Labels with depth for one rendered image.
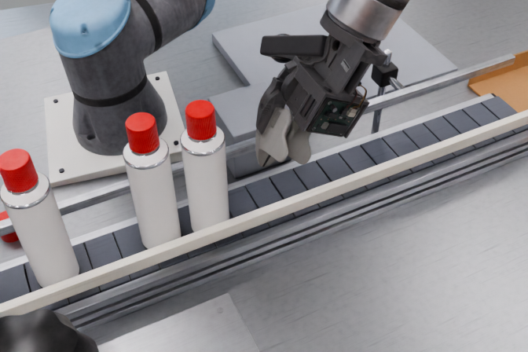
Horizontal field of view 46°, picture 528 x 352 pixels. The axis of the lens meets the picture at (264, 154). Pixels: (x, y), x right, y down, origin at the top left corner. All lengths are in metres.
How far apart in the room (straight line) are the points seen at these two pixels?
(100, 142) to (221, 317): 0.37
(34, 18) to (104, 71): 0.49
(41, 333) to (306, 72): 0.41
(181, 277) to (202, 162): 0.18
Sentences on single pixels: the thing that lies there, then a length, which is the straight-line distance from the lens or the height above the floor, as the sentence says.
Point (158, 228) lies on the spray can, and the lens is 0.78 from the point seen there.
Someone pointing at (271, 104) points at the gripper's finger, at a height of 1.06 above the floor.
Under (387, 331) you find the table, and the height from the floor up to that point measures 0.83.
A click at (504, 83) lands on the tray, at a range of 1.21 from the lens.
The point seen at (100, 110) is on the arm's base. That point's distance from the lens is 0.97.
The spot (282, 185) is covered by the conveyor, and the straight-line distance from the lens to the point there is 0.89.
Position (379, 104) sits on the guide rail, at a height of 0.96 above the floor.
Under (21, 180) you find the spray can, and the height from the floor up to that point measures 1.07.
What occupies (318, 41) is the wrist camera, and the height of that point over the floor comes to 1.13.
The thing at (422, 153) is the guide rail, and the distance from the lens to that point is 0.91.
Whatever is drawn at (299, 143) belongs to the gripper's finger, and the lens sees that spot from 0.77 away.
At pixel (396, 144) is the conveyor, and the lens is 0.97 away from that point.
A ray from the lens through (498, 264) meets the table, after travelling 0.92.
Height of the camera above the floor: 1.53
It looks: 44 degrees down
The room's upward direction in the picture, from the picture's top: straight up
